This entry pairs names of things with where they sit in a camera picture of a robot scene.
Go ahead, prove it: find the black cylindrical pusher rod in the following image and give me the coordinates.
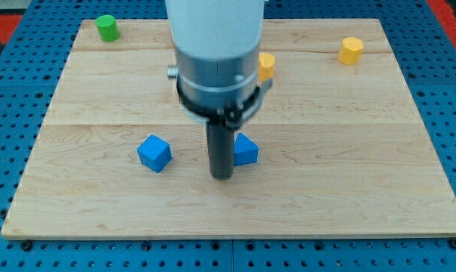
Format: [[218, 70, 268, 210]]
[[206, 122, 234, 180]]

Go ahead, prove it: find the blue triangle block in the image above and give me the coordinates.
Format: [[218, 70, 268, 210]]
[[234, 132, 259, 166]]

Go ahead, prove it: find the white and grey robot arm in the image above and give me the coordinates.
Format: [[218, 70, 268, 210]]
[[166, 0, 271, 180]]

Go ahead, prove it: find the yellow heart block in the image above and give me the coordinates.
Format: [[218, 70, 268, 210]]
[[258, 52, 276, 82]]

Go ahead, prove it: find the blue cube block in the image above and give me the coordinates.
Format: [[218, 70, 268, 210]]
[[137, 134, 172, 173]]

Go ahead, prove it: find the light wooden board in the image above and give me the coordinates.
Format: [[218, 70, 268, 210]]
[[1, 19, 456, 240]]

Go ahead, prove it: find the yellow hexagon block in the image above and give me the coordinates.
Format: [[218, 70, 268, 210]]
[[337, 36, 364, 65]]

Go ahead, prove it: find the green cylinder block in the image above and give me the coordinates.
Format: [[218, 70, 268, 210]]
[[95, 14, 120, 42]]

